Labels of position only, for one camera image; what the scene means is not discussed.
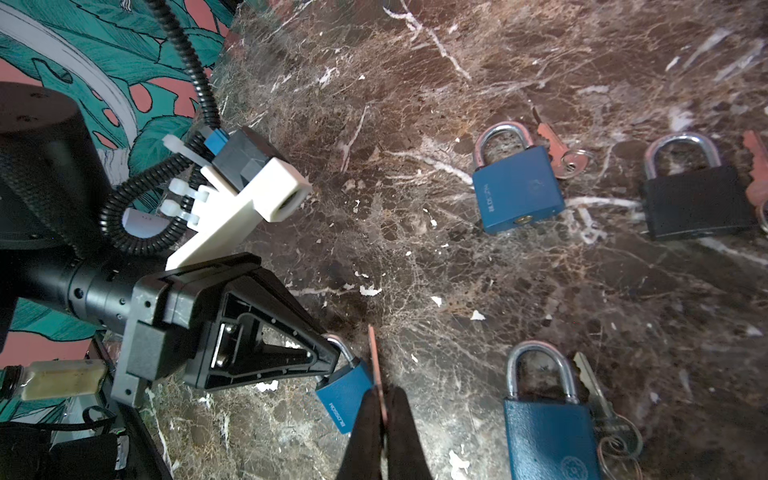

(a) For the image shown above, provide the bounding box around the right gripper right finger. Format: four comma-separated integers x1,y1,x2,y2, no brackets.
386,387,433,480

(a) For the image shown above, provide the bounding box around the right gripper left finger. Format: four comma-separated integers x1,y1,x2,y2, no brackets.
336,389,383,480

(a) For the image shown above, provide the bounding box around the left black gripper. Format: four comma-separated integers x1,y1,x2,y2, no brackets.
112,253,341,408

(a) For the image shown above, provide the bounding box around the blue padlock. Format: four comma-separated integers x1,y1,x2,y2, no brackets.
472,121,591,234
315,334,373,434
502,339,644,480

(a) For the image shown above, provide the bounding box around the black padlock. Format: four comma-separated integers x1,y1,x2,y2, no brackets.
641,132,757,241

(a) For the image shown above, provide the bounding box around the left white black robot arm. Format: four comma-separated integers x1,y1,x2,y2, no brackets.
1,82,340,407

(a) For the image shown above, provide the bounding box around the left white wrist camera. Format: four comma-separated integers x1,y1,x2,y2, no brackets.
161,126,312,270

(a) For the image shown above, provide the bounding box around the left black corrugated cable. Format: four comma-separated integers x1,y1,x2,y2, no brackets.
98,0,223,256

